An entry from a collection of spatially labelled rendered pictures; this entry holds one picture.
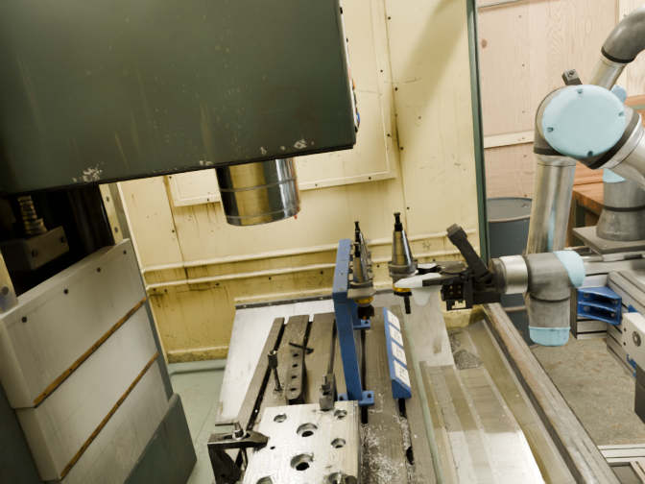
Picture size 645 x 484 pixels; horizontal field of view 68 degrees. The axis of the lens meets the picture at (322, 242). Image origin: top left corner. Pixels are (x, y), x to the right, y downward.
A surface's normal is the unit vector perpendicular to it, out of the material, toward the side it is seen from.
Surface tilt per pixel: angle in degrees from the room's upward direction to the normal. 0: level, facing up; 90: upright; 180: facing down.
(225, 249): 89
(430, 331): 24
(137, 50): 90
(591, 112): 85
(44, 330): 91
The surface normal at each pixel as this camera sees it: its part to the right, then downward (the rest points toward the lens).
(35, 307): 0.99, -0.11
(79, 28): -0.07, 0.29
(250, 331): -0.16, -0.74
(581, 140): -0.37, 0.23
